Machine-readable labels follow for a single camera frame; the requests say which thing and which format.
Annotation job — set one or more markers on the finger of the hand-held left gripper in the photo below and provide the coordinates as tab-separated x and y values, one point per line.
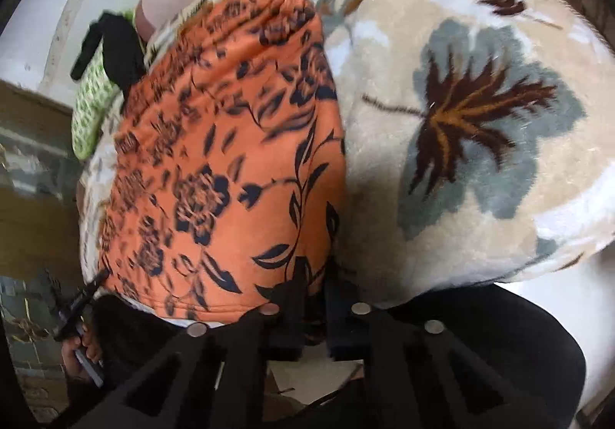
95	285

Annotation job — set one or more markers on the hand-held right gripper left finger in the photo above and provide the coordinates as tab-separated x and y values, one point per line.
287	314

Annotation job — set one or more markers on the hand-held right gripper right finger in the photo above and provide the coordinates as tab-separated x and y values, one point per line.
343	318

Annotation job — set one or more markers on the orange black floral cloth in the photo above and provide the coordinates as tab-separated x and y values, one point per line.
216	145

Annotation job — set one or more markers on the person's left hand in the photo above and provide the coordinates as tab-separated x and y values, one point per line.
91	343

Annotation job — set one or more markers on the person's black clothing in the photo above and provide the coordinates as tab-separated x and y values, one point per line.
504	328

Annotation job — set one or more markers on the green white patterned pillow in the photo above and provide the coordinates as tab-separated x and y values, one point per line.
91	112

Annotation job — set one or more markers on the beige leaf printed blanket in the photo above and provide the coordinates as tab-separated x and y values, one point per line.
480	49

